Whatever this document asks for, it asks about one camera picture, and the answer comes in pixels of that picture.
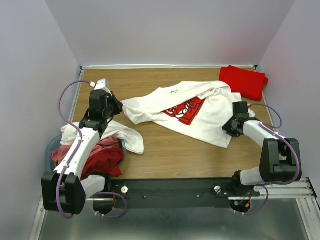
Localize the white printed t-shirt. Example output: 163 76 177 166
122 81 242 149

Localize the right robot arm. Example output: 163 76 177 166
222 101 302 196

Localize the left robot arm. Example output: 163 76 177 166
41 87 123 219

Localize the folded bright red t-shirt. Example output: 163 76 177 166
219 65 269 102

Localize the dark red t-shirt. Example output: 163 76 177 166
80 147 125 180

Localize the teal plastic bin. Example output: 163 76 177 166
45 135 128 172

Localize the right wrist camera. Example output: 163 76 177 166
247 103 256 118

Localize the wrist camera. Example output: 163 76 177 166
247 103 256 118
94 78 109 90

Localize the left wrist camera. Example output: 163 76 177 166
94 78 109 90

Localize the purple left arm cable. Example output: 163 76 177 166
56 79 128 220

